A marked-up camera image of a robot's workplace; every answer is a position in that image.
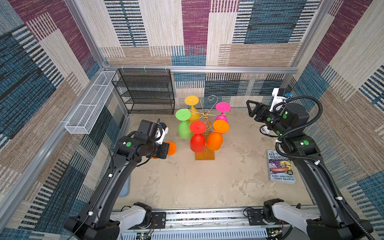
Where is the black mesh shelf rack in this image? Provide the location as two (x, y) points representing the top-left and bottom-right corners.
(112, 69), (175, 115)

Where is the white wire wall basket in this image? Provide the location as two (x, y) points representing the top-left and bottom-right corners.
(65, 71), (116, 135)

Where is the treehouse paperback book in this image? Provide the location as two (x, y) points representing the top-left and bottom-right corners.
(267, 150), (296, 184)

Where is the black corrugated cable conduit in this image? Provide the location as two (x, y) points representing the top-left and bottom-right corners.
(260, 95), (376, 240)

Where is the magenta plastic wine glass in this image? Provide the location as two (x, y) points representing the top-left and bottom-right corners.
(215, 102), (231, 123)

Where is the green plastic wine glass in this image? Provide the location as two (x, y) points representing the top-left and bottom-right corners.
(176, 109), (193, 140)

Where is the red plastic wine glass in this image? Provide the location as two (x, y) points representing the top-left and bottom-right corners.
(190, 121), (207, 153)

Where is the light orange plastic wine glass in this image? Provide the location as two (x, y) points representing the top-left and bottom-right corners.
(206, 120), (230, 151)

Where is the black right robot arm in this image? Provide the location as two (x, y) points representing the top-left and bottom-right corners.
(246, 96), (373, 240)

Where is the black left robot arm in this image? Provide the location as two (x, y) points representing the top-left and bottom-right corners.
(64, 120), (170, 240)

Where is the yellow plastic wine glass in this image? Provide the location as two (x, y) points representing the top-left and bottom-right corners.
(185, 96), (200, 123)

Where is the gold wire wine glass rack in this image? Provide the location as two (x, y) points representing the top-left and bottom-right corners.
(194, 95), (231, 161)

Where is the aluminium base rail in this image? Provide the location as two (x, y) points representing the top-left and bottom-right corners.
(119, 203), (320, 240)

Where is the light blue oblong object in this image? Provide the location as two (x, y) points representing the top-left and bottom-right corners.
(119, 176), (131, 198)

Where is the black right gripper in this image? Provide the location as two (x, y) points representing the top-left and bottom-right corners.
(245, 100), (288, 138)

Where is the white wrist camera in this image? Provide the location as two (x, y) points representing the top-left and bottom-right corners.
(270, 86), (292, 112)
(155, 123), (169, 145)

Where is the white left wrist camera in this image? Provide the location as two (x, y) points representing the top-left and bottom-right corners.
(155, 123), (169, 145)

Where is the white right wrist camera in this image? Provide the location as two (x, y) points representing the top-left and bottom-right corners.
(270, 86), (292, 112)

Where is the dark orange plastic wine glass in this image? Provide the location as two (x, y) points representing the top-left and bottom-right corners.
(168, 142), (177, 156)

